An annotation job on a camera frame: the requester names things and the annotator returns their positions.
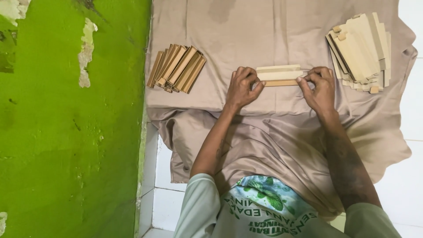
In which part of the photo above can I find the beige cloth sheet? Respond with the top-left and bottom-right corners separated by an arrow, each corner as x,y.
144,0 -> 418,221

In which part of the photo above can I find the person's printed grey shirt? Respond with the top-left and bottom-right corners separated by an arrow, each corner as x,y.
173,173 -> 403,238

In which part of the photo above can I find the person's right hand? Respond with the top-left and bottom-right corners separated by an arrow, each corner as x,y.
296,66 -> 336,114

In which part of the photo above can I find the person's left hand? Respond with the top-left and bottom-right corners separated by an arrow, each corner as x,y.
225,66 -> 266,110

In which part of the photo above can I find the cardboard box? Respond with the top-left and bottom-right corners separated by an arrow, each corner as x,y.
256,64 -> 311,87

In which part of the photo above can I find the pile of flat cardboard sheets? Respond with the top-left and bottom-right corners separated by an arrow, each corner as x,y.
325,12 -> 392,94

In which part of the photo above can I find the row of folded cardboard boxes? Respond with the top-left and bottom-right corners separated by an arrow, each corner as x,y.
146,44 -> 207,94

